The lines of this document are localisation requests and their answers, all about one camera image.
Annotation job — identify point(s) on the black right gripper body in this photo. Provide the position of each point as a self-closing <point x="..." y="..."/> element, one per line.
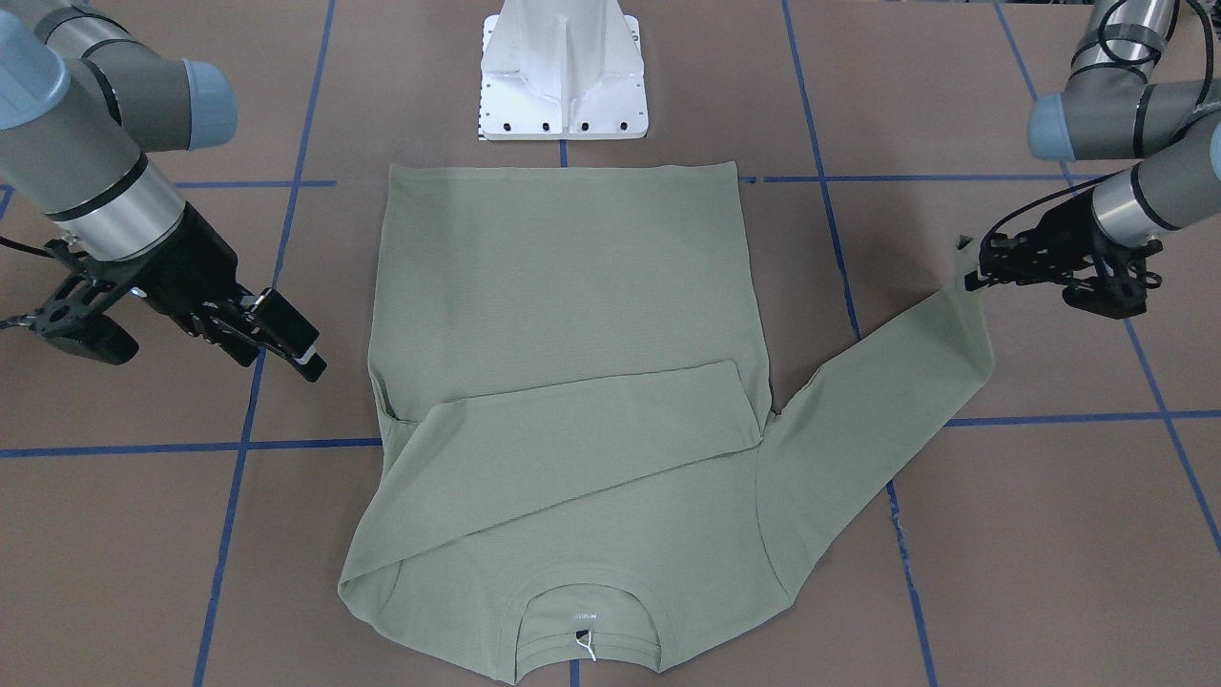
<point x="194" y="268"/>

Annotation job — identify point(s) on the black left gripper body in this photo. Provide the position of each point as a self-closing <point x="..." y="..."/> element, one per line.
<point x="1070" y="235"/>

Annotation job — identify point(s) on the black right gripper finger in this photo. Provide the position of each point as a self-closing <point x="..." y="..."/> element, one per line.
<point x="233" y="342"/>
<point x="304" y="358"/>

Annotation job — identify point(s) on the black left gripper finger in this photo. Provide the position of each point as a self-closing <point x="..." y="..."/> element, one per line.
<point x="977" y="281"/>
<point x="994" y="247"/>

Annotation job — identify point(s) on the sage green long-sleeve shirt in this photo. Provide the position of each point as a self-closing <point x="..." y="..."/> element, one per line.
<point x="581" y="459"/>

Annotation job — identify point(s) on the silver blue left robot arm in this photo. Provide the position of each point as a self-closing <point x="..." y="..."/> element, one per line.
<point x="1112" y="109"/>

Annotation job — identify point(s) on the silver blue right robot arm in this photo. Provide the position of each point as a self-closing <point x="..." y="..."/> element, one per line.
<point x="85" y="104"/>

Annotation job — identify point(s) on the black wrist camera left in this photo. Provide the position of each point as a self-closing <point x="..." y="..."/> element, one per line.
<point x="1109" y="298"/>

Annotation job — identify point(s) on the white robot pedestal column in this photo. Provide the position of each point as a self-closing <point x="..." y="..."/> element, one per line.
<point x="562" y="70"/>

